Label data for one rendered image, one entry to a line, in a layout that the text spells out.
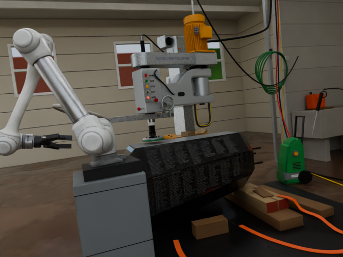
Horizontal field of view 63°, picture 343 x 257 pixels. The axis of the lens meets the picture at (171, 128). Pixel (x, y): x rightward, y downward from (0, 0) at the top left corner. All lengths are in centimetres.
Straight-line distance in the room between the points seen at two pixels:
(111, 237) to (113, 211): 15
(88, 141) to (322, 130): 414
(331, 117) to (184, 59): 300
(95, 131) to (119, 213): 50
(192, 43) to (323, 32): 357
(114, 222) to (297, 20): 494
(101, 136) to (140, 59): 135
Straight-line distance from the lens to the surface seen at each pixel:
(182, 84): 286
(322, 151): 525
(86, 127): 150
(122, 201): 164
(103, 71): 881
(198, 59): 299
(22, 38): 161
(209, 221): 258
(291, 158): 391
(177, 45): 368
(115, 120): 253
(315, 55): 594
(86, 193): 160
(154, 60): 271
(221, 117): 996
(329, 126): 514
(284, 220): 266
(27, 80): 182
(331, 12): 642
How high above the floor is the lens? 116
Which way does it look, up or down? 4 degrees down
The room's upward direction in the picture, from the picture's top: 6 degrees counter-clockwise
